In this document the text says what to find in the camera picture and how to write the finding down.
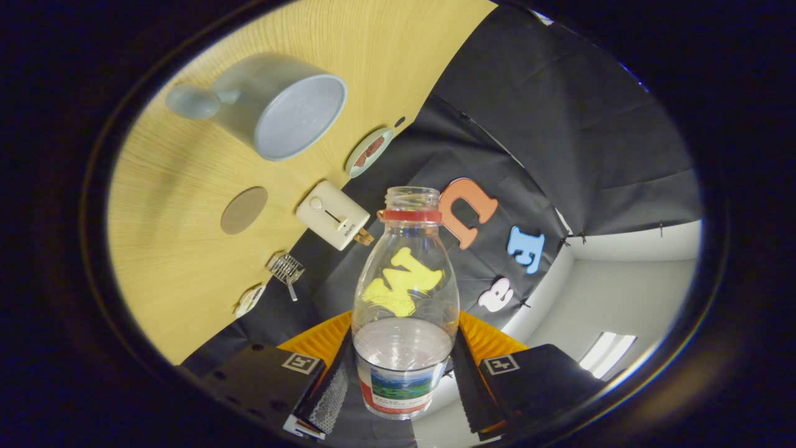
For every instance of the pale green plate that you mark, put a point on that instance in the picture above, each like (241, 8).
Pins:
(359, 167)

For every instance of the clear plastic juice bottle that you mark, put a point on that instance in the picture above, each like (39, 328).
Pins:
(404, 348)

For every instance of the black backdrop cloth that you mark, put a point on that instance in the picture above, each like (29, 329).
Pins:
(559, 124)

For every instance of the long ceiling light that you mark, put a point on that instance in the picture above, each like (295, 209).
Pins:
(606, 354)

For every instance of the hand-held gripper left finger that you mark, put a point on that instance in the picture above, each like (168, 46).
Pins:
(261, 379)

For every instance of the small white dish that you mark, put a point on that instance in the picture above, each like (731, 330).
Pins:
(250, 300)

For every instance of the round brown coaster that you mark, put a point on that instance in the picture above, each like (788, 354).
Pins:
(244, 210)

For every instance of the wooden table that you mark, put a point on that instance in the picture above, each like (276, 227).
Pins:
(186, 267)

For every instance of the brown food pieces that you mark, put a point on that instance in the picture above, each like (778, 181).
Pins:
(370, 151)

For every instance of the white toaster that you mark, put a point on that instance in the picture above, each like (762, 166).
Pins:
(326, 214)

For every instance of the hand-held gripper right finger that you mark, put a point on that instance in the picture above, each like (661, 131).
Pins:
(535, 379)

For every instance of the toasted bread slice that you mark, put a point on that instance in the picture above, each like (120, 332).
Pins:
(364, 237)

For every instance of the white cup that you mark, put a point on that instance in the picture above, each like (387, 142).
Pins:
(242, 93)

